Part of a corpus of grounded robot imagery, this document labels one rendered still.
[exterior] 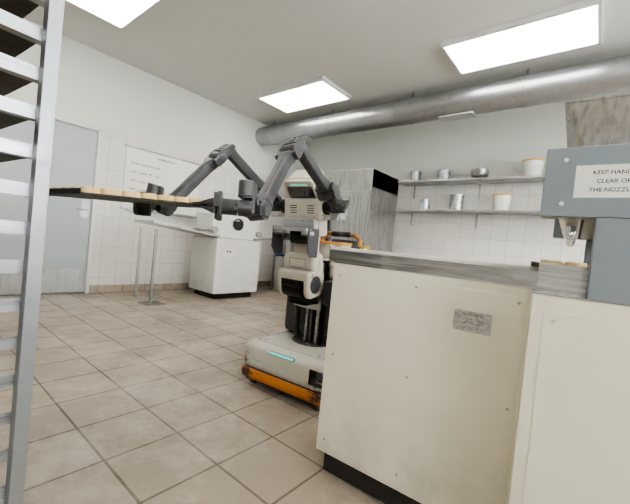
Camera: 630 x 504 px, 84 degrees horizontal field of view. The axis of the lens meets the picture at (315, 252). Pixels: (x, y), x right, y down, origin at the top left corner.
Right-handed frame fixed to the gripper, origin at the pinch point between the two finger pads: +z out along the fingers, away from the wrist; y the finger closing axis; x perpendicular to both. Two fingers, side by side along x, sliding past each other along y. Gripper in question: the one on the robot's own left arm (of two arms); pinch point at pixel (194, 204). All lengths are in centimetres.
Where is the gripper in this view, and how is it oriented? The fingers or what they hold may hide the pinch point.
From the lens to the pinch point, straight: 129.9
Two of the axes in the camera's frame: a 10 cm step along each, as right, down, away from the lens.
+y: -0.7, 10.0, 0.6
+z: -9.8, -0.6, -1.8
